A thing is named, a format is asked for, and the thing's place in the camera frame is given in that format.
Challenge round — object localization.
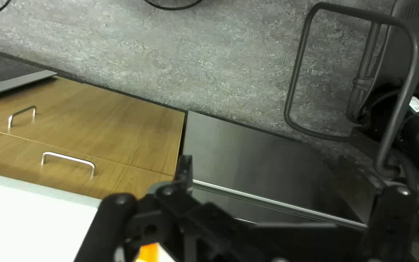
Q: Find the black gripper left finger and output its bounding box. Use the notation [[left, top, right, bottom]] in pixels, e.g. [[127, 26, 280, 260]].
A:
[[73, 152, 230, 262]]

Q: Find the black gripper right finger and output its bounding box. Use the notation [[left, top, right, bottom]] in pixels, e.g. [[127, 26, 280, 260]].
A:
[[360, 180, 419, 262]]

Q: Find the silver drawer handle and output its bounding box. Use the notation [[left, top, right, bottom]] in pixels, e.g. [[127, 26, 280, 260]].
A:
[[40, 149, 98, 180]]

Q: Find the dark grey drawer dishwasher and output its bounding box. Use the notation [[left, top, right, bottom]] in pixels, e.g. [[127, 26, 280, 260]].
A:
[[0, 43, 59, 101]]

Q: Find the orange plastic cup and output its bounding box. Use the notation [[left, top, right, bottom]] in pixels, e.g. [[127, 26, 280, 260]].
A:
[[136, 241, 165, 262]]

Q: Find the wooden cabinet door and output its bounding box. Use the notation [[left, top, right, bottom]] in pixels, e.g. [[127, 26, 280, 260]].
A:
[[0, 75, 188, 174]]

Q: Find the silver cabinet door handle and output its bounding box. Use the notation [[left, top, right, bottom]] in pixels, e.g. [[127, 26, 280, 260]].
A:
[[6, 104, 38, 133]]

